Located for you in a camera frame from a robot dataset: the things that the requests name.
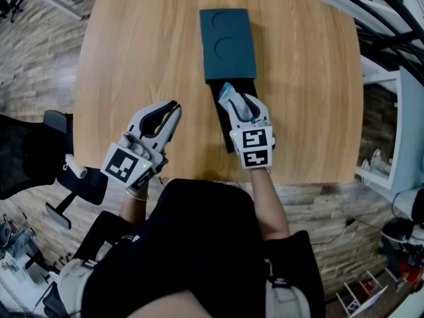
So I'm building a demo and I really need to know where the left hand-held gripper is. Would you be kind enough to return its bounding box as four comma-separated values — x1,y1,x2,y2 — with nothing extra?
99,99,183,192

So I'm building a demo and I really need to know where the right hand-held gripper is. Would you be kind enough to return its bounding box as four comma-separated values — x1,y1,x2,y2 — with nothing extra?
217,93,276,170

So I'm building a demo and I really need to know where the white and blue tube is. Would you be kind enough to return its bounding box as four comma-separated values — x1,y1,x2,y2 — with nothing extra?
217,81,258,124

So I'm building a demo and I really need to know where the teal and black sliding box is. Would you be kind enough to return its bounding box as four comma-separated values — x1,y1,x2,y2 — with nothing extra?
199,8,259,154

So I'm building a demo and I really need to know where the person's right forearm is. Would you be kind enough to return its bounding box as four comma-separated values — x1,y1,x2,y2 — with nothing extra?
248,166,292,241

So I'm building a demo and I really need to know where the person's left forearm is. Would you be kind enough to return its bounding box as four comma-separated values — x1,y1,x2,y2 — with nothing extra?
119,187,148,227

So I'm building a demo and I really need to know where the wooden table with white legs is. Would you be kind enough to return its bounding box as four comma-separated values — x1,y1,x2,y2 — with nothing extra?
72,0,364,185

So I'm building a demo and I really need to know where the person's black shirt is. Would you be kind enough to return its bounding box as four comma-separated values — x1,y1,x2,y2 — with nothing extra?
81,178,325,318

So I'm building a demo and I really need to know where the black office chair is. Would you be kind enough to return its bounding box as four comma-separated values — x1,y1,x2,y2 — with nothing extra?
0,110,109,231

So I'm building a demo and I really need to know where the light blue table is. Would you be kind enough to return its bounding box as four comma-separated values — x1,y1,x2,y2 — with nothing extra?
354,65,424,191

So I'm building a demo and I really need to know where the black metal railing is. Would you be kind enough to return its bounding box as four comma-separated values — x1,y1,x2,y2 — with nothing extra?
311,0,424,79

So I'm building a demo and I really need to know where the small white rack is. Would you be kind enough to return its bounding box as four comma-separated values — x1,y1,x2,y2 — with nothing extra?
336,270,390,317

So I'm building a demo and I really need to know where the thin wrist bracelet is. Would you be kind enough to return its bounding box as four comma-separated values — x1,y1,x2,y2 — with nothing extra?
125,190,149,202

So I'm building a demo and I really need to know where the black power cable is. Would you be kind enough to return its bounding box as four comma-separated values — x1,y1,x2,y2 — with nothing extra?
311,216,385,246

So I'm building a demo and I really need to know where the person's left grey shoulder strap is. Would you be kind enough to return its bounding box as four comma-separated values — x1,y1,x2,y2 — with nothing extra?
58,240,113,318

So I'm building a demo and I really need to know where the person's grey shoulder strap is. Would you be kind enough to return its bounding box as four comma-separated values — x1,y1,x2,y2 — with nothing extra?
58,240,113,318
264,260,311,318

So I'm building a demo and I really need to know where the person's right grey shoulder strap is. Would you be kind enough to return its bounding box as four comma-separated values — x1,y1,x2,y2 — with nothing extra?
264,260,311,318

